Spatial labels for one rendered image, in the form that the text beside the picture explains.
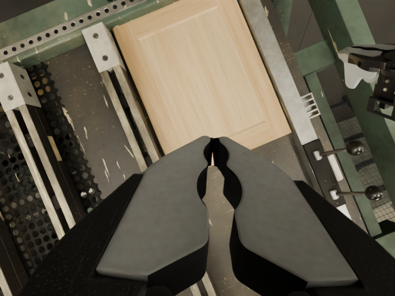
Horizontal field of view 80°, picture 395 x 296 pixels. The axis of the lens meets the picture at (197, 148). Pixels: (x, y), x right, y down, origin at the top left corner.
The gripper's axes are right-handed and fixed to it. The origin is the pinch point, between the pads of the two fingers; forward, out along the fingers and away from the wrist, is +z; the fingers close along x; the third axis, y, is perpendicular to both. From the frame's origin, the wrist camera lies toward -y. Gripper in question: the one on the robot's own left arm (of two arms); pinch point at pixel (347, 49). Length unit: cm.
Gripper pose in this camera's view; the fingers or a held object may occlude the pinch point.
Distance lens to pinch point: 50.0
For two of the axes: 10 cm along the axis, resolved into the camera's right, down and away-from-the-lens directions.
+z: -2.8, -4.6, 8.4
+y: 1.8, 8.3, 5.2
